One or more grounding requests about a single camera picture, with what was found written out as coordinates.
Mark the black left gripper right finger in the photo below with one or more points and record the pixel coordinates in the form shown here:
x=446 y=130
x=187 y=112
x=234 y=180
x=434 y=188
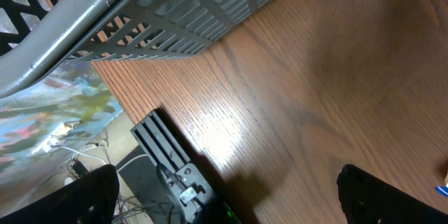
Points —
x=366 y=199

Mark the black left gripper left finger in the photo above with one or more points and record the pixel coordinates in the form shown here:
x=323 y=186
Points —
x=90 y=199

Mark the white power strip on floor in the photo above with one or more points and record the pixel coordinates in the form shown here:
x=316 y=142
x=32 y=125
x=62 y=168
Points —
x=56 y=137

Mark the colourful patterned floor mat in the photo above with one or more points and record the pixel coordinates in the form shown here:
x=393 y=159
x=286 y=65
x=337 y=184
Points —
x=74 y=92

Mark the grey plastic mesh basket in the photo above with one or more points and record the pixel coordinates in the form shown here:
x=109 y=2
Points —
x=38 y=35

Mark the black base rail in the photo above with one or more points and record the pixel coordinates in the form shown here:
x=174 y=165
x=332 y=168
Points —
x=194 y=194

